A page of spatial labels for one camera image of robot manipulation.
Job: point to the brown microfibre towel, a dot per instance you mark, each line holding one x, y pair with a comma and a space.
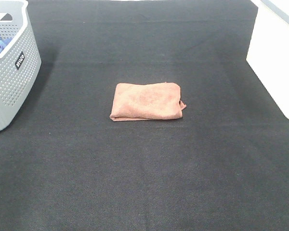
160, 101

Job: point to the black table cloth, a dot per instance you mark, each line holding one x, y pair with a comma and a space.
66, 166

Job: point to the grey perforated laundry basket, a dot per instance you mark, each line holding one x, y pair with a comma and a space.
20, 60

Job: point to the white plastic bin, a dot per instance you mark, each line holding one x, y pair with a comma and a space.
268, 53

